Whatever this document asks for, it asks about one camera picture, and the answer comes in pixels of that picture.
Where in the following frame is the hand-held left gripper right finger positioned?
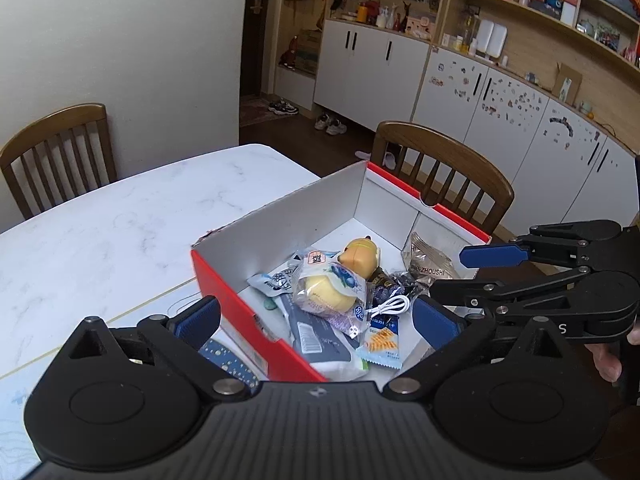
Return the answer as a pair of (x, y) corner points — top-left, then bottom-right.
(382, 296), (572, 404)

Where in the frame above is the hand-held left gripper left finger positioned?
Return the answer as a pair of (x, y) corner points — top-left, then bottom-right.
(66, 296), (252, 404)

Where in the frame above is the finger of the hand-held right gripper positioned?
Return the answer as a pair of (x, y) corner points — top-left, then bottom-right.
(430, 267), (601, 334)
(460, 220), (624, 269)

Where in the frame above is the red cardboard shoe box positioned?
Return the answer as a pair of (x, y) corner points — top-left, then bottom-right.
(191, 161), (493, 383)

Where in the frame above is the white usb cable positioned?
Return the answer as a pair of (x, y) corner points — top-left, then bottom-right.
(347, 294), (412, 338)

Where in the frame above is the orange cracker packet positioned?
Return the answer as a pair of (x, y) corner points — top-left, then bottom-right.
(357, 317), (403, 370)

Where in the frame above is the silver foil snack wrapper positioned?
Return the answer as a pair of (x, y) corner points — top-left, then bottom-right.
(401, 231), (463, 281)

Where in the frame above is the small white blue packet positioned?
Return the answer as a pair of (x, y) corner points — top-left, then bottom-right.
(246, 262), (301, 293)

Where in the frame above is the yellow toy figure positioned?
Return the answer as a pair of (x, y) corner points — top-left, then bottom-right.
(339, 236), (382, 281)

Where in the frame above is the blue white pouch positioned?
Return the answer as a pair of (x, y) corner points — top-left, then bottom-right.
(277, 292), (371, 383)

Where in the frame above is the clear packet with yellow bun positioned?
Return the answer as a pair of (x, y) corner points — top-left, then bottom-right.
(291, 250), (368, 331)

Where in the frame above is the person's right hand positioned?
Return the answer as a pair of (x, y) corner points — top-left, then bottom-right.
(585, 344), (623, 385)

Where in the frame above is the black clear plastic packet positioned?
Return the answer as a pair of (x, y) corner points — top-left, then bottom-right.
(390, 270), (431, 301)

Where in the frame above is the wooden slat-back chair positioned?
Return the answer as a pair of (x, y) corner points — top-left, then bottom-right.
(0, 103), (118, 221)
(371, 121), (516, 241)

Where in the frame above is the white sticker-covered cabinet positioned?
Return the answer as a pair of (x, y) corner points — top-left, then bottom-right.
(414, 47), (640, 233)

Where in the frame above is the pair of white slippers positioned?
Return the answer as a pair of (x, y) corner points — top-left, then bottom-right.
(355, 149), (400, 169)

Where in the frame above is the brown cardboard piece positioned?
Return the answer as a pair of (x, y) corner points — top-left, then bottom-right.
(552, 62), (583, 101)

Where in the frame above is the pair of white sneakers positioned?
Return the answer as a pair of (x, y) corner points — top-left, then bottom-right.
(314, 114), (347, 136)

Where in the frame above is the pair of white containers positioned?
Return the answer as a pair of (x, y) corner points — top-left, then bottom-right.
(477, 21), (508, 58)

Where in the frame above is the patterned floor rug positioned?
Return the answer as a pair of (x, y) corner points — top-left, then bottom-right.
(240, 95), (281, 127)

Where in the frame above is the wooden open shelf unit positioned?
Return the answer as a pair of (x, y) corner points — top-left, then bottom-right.
(439, 0), (640, 92)

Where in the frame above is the brown cardboard carton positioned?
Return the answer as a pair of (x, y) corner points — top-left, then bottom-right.
(299, 30), (323, 74)

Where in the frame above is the dark wooden door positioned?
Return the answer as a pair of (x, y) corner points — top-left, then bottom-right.
(240, 0), (282, 98)

